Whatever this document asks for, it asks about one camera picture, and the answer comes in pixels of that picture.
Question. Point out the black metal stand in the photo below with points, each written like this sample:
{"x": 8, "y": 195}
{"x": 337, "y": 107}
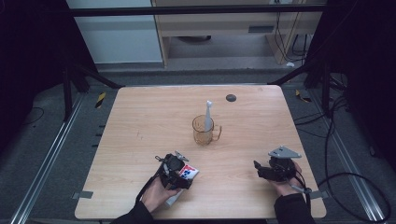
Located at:
{"x": 326, "y": 90}
{"x": 67, "y": 93}

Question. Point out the white toothpaste tube red label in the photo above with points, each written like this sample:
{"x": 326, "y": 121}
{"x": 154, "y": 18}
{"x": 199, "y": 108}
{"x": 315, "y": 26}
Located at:
{"x": 190, "y": 171}

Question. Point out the amber glass mug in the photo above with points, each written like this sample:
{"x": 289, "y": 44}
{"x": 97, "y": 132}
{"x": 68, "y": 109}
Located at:
{"x": 200, "y": 138}

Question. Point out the small white floor object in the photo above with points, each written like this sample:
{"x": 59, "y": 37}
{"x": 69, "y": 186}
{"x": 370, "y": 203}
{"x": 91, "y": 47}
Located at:
{"x": 290, "y": 64}

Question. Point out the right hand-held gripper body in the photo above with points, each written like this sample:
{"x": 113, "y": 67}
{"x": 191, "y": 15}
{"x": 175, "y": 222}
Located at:
{"x": 281, "y": 166}

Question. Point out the black horizontal frame bar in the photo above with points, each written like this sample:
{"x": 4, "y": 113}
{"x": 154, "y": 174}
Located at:
{"x": 186, "y": 10}

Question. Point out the person's right hand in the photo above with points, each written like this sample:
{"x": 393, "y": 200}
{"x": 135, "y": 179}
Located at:
{"x": 288, "y": 186}

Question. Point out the metal floor rail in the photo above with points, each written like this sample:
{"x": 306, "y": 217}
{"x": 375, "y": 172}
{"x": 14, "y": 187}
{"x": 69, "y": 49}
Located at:
{"x": 348, "y": 158}
{"x": 46, "y": 158}

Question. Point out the gray toothbrush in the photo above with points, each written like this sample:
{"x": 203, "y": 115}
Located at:
{"x": 208, "y": 118}

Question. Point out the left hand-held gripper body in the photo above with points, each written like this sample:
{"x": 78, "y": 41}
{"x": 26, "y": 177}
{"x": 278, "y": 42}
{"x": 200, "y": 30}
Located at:
{"x": 170, "y": 169}

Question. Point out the person's left hand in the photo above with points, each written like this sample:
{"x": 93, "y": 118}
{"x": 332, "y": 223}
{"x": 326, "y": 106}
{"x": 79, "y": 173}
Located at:
{"x": 157, "y": 196}

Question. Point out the white cabinet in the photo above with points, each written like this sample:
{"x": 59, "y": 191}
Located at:
{"x": 118, "y": 40}

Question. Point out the black curtain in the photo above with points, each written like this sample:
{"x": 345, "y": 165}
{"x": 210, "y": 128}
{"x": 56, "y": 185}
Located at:
{"x": 31, "y": 62}
{"x": 367, "y": 62}

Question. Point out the gray table bracket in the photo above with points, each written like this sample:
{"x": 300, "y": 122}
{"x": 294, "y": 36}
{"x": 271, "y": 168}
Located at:
{"x": 319, "y": 194}
{"x": 82, "y": 195}

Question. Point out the dark round table grommet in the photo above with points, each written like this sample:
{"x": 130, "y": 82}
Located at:
{"x": 231, "y": 98}

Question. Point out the yellow black tape strip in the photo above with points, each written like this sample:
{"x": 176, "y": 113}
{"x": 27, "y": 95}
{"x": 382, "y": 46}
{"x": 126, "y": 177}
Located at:
{"x": 100, "y": 100}
{"x": 302, "y": 97}

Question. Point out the light wooden desk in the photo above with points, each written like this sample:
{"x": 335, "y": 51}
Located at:
{"x": 218, "y": 23}

